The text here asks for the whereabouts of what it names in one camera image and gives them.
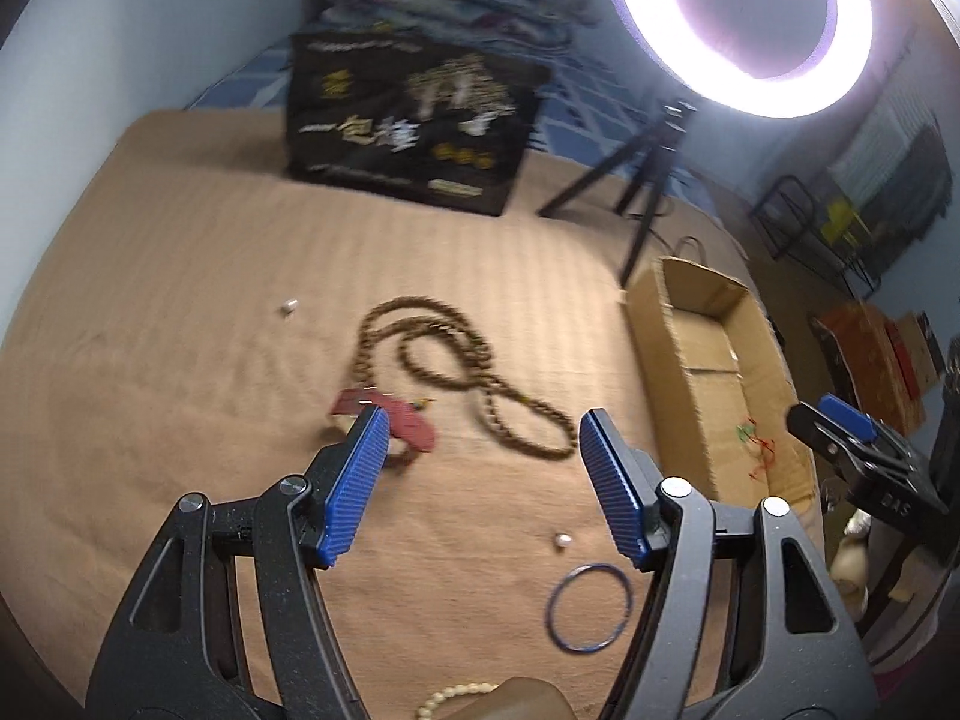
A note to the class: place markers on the dark hanging clothes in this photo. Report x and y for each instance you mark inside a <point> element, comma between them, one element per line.
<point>922,195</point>

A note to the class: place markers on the black tripod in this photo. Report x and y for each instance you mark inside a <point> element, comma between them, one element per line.
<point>660,157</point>

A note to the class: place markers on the person's right hand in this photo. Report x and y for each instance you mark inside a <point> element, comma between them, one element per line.
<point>853,562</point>

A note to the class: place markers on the orange cardboard box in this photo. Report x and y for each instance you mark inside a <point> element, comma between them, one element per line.
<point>862,360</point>

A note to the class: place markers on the tan rounded object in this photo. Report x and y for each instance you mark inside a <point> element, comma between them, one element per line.
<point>525,701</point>

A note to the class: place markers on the black printed bag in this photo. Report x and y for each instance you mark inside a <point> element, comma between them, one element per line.
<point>375,135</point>

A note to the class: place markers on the black metal rack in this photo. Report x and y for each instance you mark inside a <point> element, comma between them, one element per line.
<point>765,221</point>

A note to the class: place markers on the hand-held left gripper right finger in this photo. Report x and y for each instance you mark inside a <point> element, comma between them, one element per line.
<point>611,487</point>

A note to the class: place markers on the blue bangle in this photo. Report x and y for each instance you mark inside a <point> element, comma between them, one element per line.
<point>551,607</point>

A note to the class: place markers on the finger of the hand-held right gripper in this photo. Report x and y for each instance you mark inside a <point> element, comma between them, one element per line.
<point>847,416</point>

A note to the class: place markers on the striped towel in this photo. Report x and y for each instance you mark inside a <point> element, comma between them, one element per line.
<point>877,150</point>

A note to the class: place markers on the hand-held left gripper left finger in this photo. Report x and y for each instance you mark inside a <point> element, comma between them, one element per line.
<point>356,487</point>

